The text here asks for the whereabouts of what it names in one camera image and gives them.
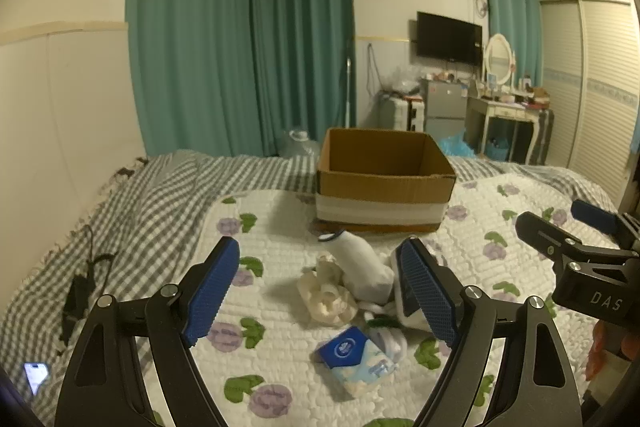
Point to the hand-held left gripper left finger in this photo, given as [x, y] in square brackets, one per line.
[212, 292]

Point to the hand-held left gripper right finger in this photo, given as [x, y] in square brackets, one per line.
[425, 292]

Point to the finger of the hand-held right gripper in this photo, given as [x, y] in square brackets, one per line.
[595, 214]
[547, 239]

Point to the white grey sock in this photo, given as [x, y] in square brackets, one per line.
[411, 322]

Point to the white sock with green print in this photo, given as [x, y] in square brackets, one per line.
[395, 342]

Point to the blue white tissue packet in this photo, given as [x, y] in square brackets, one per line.
[350, 352]

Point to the cream ruffled cloth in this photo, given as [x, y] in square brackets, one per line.
[325, 302]

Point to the brown cardboard box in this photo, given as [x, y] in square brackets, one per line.
[380, 187]

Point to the person's right hand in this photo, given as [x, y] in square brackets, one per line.
[600, 352]

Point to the white floral quilt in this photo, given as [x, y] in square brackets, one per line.
[280, 227]

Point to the dark ribbed suitcase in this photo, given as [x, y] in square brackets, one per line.
[544, 134]

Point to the blue basket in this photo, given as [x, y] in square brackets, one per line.
[497, 152]

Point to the white louvred wardrobe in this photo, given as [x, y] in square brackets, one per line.
[595, 92]

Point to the blue plastic bag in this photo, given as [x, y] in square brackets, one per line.
[455, 146]

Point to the white vanity desk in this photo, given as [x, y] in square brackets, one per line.
[500, 107]

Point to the small silver fridge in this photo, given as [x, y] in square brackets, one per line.
[445, 107]

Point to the clear water jug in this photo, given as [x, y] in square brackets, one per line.
[300, 144]

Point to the white ribbed suitcase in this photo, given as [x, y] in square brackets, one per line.
[400, 114]

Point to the oval white vanity mirror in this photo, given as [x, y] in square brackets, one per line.
[499, 59]

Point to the smartphone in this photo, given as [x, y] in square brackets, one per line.
[36, 377]

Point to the clear plastic bags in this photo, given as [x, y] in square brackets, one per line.
[400, 81]

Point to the narrow teal curtain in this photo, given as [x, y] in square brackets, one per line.
[510, 7]

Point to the wide teal curtain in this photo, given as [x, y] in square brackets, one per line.
[190, 32]

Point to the black wall television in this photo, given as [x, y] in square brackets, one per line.
[449, 38]

